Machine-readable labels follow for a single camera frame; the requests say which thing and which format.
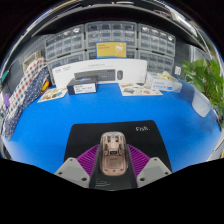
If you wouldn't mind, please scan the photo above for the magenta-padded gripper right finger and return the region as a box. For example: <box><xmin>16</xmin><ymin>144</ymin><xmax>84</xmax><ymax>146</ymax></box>
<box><xmin>127</xmin><ymin>144</ymin><xmax>173</xmax><ymax>188</ymax></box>

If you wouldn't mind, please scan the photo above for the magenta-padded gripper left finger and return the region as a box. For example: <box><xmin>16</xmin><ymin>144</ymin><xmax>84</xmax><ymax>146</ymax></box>
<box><xmin>54</xmin><ymin>144</ymin><xmax>103</xmax><ymax>188</ymax></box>

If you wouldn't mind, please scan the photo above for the transparent pink computer mouse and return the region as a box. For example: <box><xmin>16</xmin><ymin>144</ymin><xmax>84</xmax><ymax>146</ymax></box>
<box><xmin>99</xmin><ymin>130</ymin><xmax>129</xmax><ymax>177</ymax></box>

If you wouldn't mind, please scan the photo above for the black mouse pad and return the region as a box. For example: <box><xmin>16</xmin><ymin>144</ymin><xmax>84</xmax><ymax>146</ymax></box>
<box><xmin>63</xmin><ymin>119</ymin><xmax>173</xmax><ymax>191</ymax></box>

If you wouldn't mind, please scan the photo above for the navy polka dot cloth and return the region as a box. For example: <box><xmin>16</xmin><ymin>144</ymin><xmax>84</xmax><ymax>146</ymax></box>
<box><xmin>1</xmin><ymin>66</ymin><xmax>51</xmax><ymax>141</ymax></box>

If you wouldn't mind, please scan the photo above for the small black labelled box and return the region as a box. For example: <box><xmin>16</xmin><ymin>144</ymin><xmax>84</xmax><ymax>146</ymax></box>
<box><xmin>66</xmin><ymin>75</ymin><xmax>99</xmax><ymax>96</ymax></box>

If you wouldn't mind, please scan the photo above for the clear plastic box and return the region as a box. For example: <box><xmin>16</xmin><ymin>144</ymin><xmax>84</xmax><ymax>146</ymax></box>
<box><xmin>145</xmin><ymin>70</ymin><xmax>183</xmax><ymax>94</ymax></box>

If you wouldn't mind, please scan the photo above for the yellow plastic item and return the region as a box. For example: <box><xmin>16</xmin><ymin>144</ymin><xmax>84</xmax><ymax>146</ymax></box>
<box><xmin>40</xmin><ymin>79</ymin><xmax>50</xmax><ymax>93</ymax></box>

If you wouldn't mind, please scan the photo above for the red blue checked cloth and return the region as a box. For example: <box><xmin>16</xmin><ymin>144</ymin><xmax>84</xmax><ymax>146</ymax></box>
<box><xmin>6</xmin><ymin>57</ymin><xmax>46</xmax><ymax>114</ymax></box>

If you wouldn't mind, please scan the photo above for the purple bag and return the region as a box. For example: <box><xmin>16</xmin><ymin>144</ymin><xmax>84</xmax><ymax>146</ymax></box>
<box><xmin>2</xmin><ymin>93</ymin><xmax>11</xmax><ymax>109</ymax></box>

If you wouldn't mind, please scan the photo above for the long white keyboard box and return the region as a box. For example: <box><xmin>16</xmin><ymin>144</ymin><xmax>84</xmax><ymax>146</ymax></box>
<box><xmin>52</xmin><ymin>58</ymin><xmax>148</xmax><ymax>89</ymax></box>

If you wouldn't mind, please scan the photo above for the green plant in white pot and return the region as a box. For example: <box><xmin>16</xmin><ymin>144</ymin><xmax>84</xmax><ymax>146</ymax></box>
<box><xmin>181</xmin><ymin>58</ymin><xmax>224</xmax><ymax>131</ymax></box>

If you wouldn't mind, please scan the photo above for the grey plastic drawer cabinet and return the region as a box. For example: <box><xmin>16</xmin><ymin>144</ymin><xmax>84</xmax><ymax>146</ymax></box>
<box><xmin>44</xmin><ymin>26</ymin><xmax>85</xmax><ymax>61</ymax></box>
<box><xmin>84</xmin><ymin>21</ymin><xmax>138</xmax><ymax>51</ymax></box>
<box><xmin>137</xmin><ymin>23</ymin><xmax>177</xmax><ymax>57</ymax></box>
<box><xmin>47</xmin><ymin>50</ymin><xmax>87</xmax><ymax>73</ymax></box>
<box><xmin>85</xmin><ymin>49</ymin><xmax>138</xmax><ymax>61</ymax></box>
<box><xmin>137</xmin><ymin>49</ymin><xmax>175</xmax><ymax>74</ymax></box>

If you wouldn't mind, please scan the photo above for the teal box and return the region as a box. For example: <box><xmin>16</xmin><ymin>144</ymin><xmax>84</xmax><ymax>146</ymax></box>
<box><xmin>0</xmin><ymin>69</ymin><xmax>10</xmax><ymax>84</ymax></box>

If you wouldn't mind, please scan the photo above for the white woven basket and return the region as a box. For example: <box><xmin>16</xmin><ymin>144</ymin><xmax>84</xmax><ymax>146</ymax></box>
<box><xmin>22</xmin><ymin>49</ymin><xmax>44</xmax><ymax>73</ymax></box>

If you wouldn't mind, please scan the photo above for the yellow card box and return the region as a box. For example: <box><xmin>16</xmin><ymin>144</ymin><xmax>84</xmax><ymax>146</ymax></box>
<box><xmin>95</xmin><ymin>41</ymin><xmax>128</xmax><ymax>59</ymax></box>

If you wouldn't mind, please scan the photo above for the grey wall shelf unit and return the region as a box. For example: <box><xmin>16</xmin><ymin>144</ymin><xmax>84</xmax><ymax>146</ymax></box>
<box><xmin>31</xmin><ymin>4</ymin><xmax>201</xmax><ymax>51</ymax></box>

